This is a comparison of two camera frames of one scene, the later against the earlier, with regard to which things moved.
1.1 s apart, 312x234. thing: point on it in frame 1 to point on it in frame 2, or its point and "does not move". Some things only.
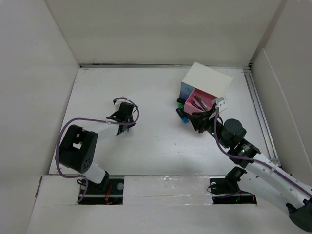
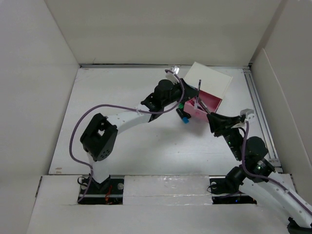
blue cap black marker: [184, 116] does not move
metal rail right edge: [257, 102] does not move
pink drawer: [198, 101] does not move
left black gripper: [130, 126] to [189, 92]
